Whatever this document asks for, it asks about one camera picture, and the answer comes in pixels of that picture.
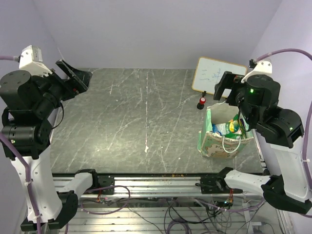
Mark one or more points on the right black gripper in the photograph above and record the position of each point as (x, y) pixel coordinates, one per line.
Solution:
(230, 81)

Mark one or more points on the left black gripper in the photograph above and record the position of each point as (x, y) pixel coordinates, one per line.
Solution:
(82, 79)

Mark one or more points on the green snack packet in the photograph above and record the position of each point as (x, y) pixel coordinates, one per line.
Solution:
(235, 126)

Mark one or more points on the green patterned paper bag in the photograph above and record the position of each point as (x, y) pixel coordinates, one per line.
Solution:
(213, 142)

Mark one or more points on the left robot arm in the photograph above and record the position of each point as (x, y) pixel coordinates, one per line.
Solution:
(25, 136)

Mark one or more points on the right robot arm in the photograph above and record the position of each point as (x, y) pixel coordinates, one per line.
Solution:
(257, 100)

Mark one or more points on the small whiteboard with writing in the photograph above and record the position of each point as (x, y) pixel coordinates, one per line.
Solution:
(209, 72)

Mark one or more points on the red and black marker cap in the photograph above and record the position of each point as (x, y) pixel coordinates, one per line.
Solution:
(201, 103)

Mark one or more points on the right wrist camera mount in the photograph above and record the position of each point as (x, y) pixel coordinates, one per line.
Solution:
(262, 67)

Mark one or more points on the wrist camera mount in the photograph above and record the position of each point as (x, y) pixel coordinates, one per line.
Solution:
(262, 67)
(31, 60)

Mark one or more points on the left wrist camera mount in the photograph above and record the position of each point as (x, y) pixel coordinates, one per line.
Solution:
(31, 60)

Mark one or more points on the aluminium rail frame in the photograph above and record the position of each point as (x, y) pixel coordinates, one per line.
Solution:
(167, 185)

